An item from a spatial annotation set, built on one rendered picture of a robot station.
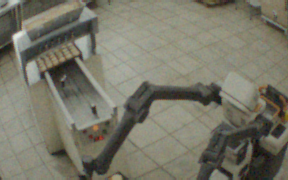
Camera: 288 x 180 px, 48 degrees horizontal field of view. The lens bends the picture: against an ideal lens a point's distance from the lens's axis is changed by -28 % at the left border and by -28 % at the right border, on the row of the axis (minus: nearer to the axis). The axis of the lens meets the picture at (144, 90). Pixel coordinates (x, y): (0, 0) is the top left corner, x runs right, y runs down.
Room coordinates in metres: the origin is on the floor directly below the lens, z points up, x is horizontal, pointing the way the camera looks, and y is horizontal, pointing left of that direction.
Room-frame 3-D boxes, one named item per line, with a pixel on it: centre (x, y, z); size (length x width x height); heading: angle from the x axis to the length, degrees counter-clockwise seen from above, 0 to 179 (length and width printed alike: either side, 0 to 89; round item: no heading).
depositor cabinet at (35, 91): (3.17, 0.87, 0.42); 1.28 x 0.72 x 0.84; 24
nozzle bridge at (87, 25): (2.74, 0.67, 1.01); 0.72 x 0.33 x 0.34; 114
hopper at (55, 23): (2.74, 0.67, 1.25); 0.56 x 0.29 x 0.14; 114
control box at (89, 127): (1.95, 0.31, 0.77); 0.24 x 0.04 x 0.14; 114
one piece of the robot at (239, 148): (1.51, -0.44, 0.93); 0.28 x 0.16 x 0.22; 35
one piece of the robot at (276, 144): (1.73, -0.76, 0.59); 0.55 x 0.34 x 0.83; 35
